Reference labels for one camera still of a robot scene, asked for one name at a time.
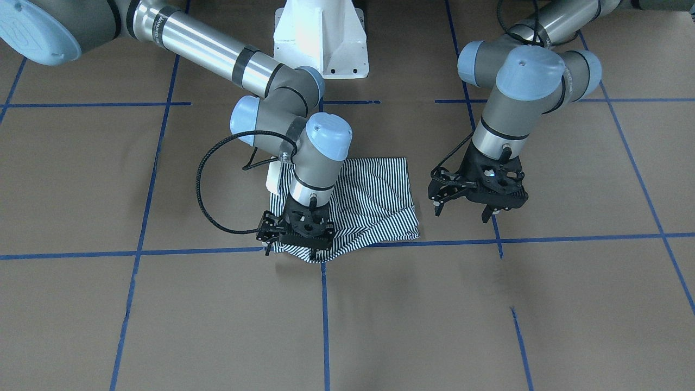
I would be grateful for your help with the brown paper table cover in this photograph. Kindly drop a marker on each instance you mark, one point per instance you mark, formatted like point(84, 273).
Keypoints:
point(112, 278)

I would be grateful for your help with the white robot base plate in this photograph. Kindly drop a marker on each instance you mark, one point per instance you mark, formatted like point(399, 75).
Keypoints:
point(329, 36)

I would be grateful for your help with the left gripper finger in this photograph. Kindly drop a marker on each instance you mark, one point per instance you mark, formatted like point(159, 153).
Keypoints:
point(445, 186)
point(488, 212)

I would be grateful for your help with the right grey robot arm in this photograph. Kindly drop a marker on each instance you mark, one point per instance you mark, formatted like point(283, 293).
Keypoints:
point(278, 115)

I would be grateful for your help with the navy white striped polo shirt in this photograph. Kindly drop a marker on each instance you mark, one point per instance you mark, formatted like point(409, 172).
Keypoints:
point(371, 203)

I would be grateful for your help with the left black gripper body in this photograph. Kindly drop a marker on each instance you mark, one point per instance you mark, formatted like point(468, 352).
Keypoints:
point(470, 165)

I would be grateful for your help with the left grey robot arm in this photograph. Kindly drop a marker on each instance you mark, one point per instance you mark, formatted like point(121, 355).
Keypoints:
point(527, 79)

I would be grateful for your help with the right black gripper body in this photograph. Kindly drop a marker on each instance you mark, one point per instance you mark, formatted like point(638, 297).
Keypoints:
point(270, 228)

